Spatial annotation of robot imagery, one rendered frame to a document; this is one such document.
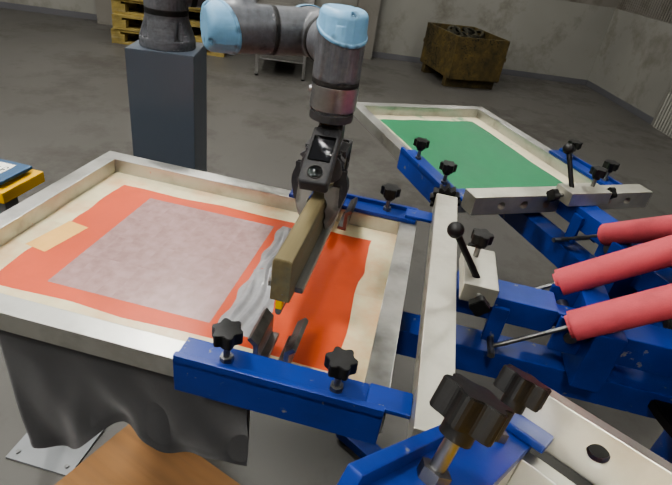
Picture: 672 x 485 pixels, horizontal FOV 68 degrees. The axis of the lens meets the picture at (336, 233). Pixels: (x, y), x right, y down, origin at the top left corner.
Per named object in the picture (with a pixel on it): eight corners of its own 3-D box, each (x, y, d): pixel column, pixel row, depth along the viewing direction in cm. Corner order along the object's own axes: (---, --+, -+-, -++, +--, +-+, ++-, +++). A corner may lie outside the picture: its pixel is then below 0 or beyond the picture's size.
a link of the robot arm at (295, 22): (263, -3, 82) (286, 10, 74) (325, 3, 87) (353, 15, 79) (261, 47, 87) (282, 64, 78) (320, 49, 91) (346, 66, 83)
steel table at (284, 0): (309, 51, 716) (315, -14, 672) (306, 82, 576) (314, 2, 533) (265, 46, 710) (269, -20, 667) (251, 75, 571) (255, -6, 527)
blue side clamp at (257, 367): (173, 389, 73) (171, 355, 69) (189, 365, 77) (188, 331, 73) (375, 445, 69) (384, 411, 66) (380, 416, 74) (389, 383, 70)
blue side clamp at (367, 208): (286, 216, 120) (289, 189, 116) (292, 206, 124) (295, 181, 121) (410, 243, 117) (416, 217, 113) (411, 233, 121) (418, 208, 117)
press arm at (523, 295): (450, 310, 89) (457, 288, 86) (450, 291, 94) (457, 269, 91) (549, 334, 87) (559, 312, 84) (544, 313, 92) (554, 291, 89)
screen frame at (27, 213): (-110, 300, 79) (-118, 281, 77) (111, 164, 128) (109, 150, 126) (380, 434, 70) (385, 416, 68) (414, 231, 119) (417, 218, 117)
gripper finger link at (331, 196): (346, 218, 94) (346, 172, 90) (339, 233, 89) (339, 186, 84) (329, 216, 95) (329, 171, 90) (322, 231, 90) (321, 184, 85)
